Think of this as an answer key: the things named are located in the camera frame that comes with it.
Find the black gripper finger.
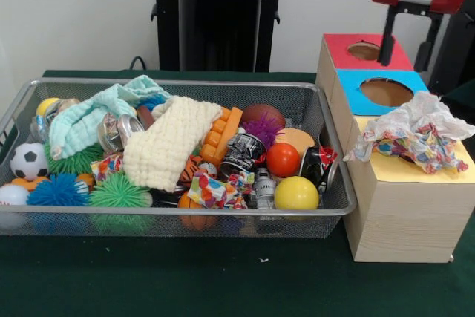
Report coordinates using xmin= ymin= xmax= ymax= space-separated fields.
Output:
xmin=377 ymin=7 xmax=399 ymax=66
xmin=413 ymin=14 xmax=443 ymax=72

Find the colourful patterned paper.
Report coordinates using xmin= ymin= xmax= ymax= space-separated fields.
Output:
xmin=187 ymin=169 xmax=257 ymax=210
xmin=343 ymin=90 xmax=475 ymax=176

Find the wooden box with three holes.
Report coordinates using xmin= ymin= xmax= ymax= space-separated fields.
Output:
xmin=315 ymin=33 xmax=475 ymax=264

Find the shallow clear mesh bin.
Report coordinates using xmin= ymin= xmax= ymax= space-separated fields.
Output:
xmin=0 ymin=77 xmax=358 ymax=239

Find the black upright panel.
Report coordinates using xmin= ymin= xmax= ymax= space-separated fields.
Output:
xmin=428 ymin=8 xmax=475 ymax=90

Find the dark green side table cloth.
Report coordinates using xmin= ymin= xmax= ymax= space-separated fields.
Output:
xmin=439 ymin=79 xmax=475 ymax=121

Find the purple spiky ball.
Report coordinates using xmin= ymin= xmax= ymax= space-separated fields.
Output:
xmin=239 ymin=114 xmax=285 ymax=151

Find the red orange ball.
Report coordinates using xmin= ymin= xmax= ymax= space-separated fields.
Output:
xmin=265 ymin=142 xmax=301 ymax=179

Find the large yellow ball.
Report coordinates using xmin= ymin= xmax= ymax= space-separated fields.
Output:
xmin=273 ymin=175 xmax=321 ymax=211

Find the cream knitted cloth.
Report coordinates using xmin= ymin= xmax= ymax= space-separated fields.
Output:
xmin=122 ymin=96 xmax=223 ymax=192

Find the green spiky ball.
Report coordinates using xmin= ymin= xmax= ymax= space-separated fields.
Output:
xmin=88 ymin=172 xmax=155 ymax=209

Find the mint green cloth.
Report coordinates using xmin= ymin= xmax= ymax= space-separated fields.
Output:
xmin=47 ymin=74 xmax=171 ymax=160

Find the blue spiky ball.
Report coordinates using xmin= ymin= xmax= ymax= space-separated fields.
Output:
xmin=26 ymin=172 xmax=90 ymax=207

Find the black and white soccer ball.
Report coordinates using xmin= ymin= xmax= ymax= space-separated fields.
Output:
xmin=9 ymin=142 xmax=50 ymax=180

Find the white baseball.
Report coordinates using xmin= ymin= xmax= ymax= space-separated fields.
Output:
xmin=0 ymin=183 xmax=30 ymax=207

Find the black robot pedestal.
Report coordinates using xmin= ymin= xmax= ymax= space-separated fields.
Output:
xmin=142 ymin=0 xmax=300 ymax=73

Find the black cable loop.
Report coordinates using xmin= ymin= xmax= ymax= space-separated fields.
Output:
xmin=128 ymin=55 xmax=150 ymax=71

